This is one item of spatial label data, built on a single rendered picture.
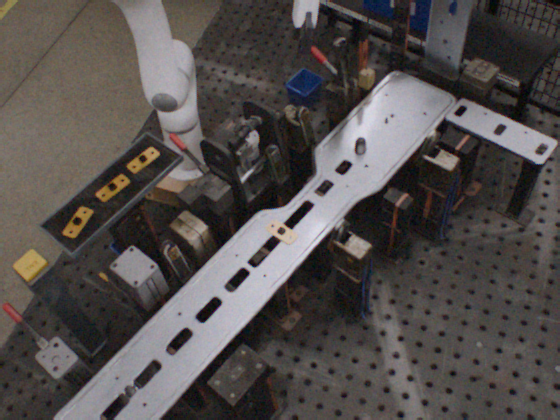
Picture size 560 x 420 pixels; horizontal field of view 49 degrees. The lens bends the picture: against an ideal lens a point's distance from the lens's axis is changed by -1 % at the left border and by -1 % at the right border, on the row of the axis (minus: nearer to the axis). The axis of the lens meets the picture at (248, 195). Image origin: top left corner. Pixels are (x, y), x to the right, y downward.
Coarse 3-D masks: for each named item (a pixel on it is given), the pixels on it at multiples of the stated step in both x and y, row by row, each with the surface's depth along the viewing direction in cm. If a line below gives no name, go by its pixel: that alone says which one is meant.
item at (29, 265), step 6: (30, 252) 143; (36, 252) 143; (24, 258) 142; (30, 258) 142; (36, 258) 142; (42, 258) 142; (18, 264) 142; (24, 264) 141; (30, 264) 141; (36, 264) 141; (42, 264) 141; (18, 270) 141; (24, 270) 140; (30, 270) 140; (36, 270) 140; (24, 276) 139; (30, 276) 139
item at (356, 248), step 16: (352, 240) 148; (336, 256) 152; (352, 256) 146; (368, 256) 148; (352, 272) 152; (336, 288) 167; (352, 288) 160; (368, 288) 162; (336, 304) 174; (352, 304) 166; (368, 304) 170
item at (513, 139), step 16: (448, 112) 174; (480, 112) 173; (464, 128) 170; (480, 128) 169; (512, 128) 168; (528, 128) 167; (496, 144) 166; (512, 144) 165; (528, 144) 164; (528, 160) 162; (544, 160) 160
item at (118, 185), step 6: (114, 180) 153; (120, 180) 152; (126, 180) 152; (108, 186) 151; (114, 186) 150; (120, 186) 151; (102, 192) 151; (108, 192) 151; (114, 192) 150; (102, 198) 150; (108, 198) 149
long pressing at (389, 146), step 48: (384, 96) 180; (432, 96) 178; (336, 144) 172; (384, 144) 170; (336, 192) 162; (240, 240) 157; (192, 288) 151; (240, 288) 149; (144, 336) 145; (192, 336) 143; (96, 384) 139
